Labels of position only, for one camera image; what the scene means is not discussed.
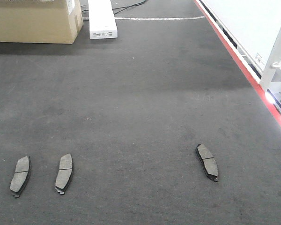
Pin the brown cardboard box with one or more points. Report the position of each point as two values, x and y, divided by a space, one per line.
40 21

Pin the red conveyor side rail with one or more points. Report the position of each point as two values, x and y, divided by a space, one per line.
241 63

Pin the dark grey conveyor belt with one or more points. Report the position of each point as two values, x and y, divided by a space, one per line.
131 112

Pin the grey brake pad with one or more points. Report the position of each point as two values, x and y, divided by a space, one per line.
21 176
208 162
64 174

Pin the white machine panel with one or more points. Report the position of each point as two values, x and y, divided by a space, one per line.
255 27

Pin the long white carton box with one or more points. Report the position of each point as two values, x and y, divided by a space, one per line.
102 23

